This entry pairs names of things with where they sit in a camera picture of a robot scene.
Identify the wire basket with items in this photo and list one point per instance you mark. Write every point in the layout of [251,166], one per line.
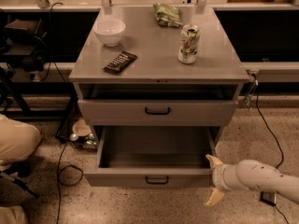
[73,129]

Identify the grey top drawer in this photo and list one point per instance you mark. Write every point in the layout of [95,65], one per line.
[157,105]

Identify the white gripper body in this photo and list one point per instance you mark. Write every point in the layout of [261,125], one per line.
[219,177]

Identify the white bowl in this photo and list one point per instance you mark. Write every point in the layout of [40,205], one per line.
[109,32]

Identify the black tripod leg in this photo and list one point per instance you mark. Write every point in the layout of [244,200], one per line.
[18,182]

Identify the dark snack bar wrapper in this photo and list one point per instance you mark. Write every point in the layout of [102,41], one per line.
[118,64]

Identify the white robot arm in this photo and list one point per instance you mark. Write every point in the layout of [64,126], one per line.
[249,175]

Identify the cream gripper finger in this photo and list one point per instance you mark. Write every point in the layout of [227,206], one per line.
[213,161]
[215,196]

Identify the grey drawer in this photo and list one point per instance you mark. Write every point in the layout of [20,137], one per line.
[157,105]
[153,157]

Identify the green chip bag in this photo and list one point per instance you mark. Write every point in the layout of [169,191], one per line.
[167,15]

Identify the dark equipment on shelf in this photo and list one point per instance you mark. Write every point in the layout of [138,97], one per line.
[23,45]

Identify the grey drawer cabinet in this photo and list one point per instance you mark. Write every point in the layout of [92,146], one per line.
[157,61]

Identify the white green soda can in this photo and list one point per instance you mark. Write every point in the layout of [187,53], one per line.
[188,45]

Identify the black power adapter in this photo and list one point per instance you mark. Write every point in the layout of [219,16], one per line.
[269,198]

